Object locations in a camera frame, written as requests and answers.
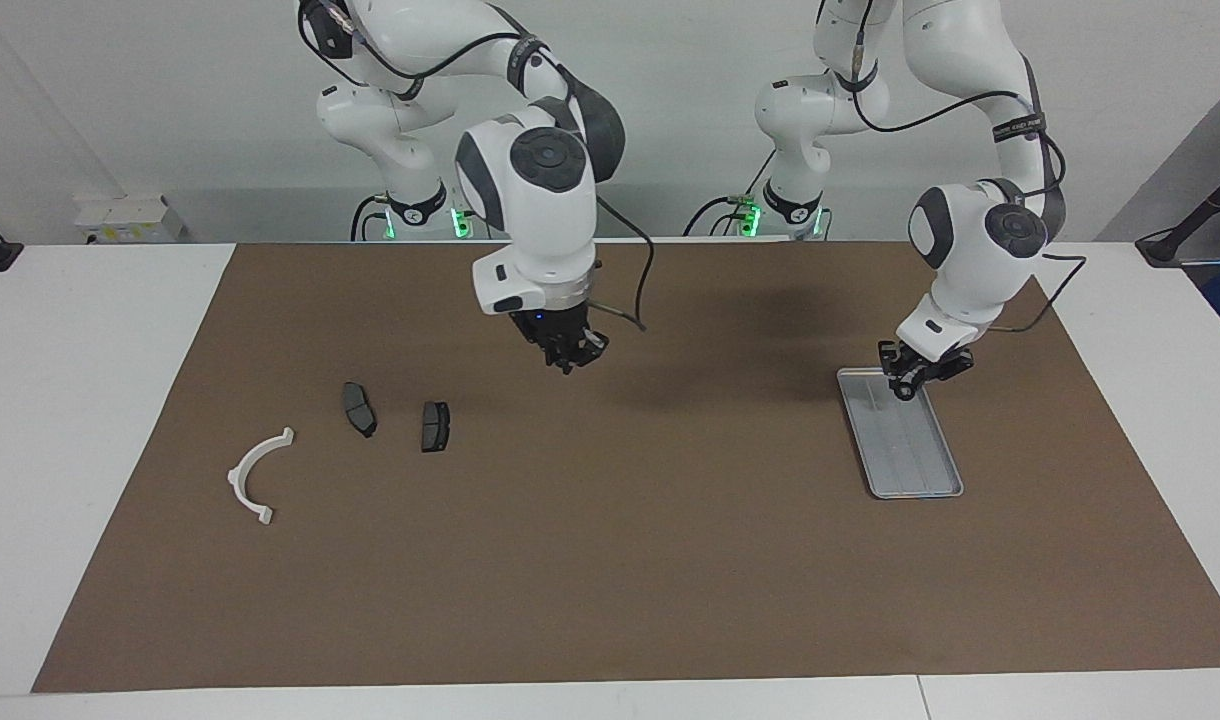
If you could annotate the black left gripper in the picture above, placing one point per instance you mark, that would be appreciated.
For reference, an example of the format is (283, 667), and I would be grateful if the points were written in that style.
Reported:
(925, 362)

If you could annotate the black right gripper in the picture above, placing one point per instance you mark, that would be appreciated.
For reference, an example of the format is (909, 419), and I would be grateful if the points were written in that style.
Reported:
(560, 330)

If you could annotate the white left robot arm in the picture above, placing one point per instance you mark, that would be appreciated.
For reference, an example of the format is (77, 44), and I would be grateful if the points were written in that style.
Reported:
(970, 270)

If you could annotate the silver metal tray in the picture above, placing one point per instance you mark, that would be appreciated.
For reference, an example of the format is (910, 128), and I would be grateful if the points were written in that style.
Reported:
(905, 450)

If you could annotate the dark rectangular brake pad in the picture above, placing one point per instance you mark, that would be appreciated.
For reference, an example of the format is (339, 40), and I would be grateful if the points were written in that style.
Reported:
(435, 428)

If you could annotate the brown table mat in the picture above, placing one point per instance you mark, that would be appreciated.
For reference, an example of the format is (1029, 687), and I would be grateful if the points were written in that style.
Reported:
(620, 550)

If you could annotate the dark curved brake pad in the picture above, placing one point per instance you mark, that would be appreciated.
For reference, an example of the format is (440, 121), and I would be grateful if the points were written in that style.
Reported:
(356, 405)

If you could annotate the white power strip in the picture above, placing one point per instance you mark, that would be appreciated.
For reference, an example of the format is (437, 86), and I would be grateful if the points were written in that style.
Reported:
(130, 215)

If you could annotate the white curved plastic bracket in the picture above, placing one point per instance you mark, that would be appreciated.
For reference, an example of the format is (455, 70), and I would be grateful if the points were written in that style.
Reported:
(236, 482)

